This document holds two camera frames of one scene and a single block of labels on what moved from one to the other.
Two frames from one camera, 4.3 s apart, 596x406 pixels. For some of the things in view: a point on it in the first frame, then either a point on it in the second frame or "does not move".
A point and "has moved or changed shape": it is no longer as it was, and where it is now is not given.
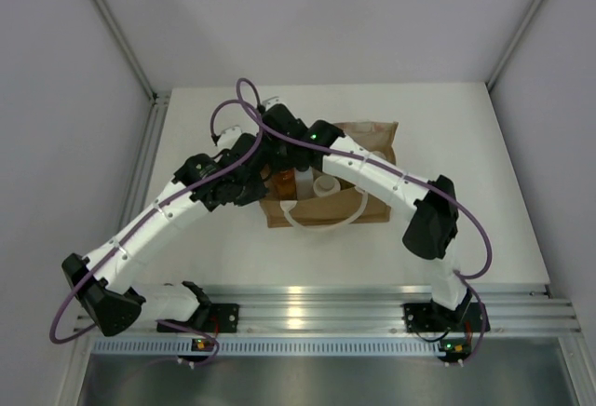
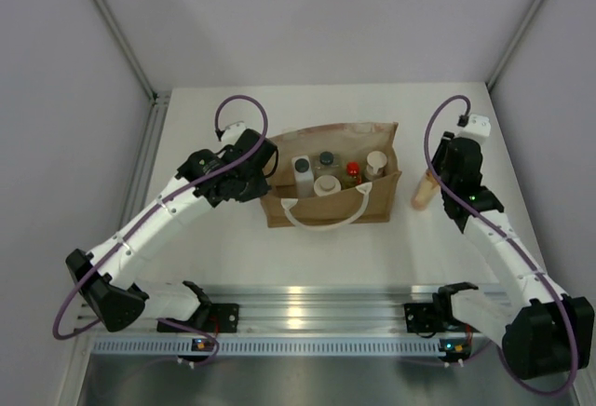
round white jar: [325, 185] does not move
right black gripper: [277, 165] -> [441, 150]
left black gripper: [255, 194] does not move
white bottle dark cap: [304, 182] does not move
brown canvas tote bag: [352, 202] does not move
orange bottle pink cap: [286, 184] has moved or changed shape
